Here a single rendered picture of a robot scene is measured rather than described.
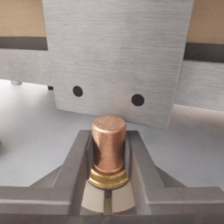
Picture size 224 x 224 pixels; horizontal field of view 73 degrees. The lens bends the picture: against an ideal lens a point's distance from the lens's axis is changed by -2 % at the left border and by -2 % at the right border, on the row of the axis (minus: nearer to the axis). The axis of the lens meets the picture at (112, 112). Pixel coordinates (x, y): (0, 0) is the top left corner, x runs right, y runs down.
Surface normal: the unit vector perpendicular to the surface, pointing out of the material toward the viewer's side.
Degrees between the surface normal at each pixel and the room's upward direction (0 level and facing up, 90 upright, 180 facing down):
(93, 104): 90
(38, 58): 90
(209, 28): 90
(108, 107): 90
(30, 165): 180
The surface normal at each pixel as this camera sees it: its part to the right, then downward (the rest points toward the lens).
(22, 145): 0.02, -0.89
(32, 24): -0.33, 0.42
